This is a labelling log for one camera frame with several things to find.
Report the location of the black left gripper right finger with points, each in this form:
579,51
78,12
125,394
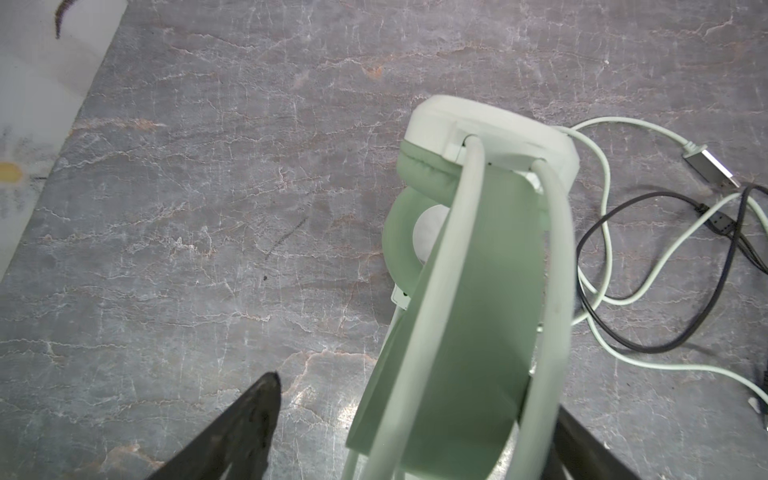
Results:
575,451

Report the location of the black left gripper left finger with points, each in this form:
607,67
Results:
236,445

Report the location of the mint green over-ear headphones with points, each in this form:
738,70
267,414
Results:
480,246

